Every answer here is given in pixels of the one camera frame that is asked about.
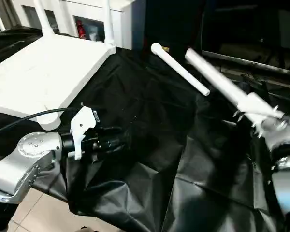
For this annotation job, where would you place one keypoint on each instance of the white plastic table leg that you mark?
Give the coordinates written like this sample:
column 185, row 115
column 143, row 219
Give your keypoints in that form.
column 44, row 19
column 215, row 77
column 110, row 26
column 181, row 70

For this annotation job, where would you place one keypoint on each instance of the white table frame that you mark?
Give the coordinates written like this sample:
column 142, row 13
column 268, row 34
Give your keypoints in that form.
column 43, row 72

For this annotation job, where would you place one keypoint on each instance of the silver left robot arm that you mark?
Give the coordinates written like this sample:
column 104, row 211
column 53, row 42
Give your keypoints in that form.
column 26, row 157

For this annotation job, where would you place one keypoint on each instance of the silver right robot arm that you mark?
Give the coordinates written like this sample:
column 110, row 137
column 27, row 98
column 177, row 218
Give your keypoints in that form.
column 285, row 149

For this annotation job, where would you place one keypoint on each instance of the black work mat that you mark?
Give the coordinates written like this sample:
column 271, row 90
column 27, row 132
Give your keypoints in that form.
column 147, row 145

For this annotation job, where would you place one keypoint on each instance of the dark metal rod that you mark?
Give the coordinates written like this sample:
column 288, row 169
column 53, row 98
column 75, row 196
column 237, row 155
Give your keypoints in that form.
column 256, row 64

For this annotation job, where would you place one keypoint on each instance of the dark robot lower body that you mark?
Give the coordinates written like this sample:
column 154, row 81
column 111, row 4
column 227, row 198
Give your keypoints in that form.
column 87, row 229

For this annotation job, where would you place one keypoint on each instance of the small tan label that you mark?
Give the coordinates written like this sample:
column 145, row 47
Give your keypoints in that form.
column 166, row 49

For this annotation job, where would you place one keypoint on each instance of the white glass-door cabinet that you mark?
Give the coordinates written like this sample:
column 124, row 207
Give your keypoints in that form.
column 125, row 24

